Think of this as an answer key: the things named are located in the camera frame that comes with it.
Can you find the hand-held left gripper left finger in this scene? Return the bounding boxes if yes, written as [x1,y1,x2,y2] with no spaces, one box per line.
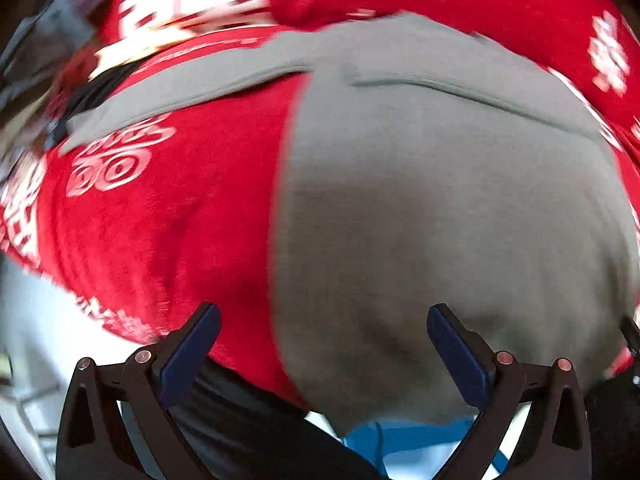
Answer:
[54,302,222,480]

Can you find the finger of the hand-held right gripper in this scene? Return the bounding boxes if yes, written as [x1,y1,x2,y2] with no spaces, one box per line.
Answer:
[619,312,640,361]

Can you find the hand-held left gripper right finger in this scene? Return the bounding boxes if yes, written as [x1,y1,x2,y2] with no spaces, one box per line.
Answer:
[427,302,594,480]

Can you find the grey small garment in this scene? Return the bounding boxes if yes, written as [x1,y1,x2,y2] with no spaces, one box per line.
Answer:
[60,10,639,436]

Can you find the black cloth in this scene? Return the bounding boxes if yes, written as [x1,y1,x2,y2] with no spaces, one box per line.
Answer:
[172,360,386,480]

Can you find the blue sheet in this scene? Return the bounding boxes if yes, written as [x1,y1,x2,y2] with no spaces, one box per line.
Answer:
[344,416,507,480]

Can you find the red printed blanket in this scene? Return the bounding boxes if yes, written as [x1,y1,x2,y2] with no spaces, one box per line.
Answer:
[0,0,640,411]

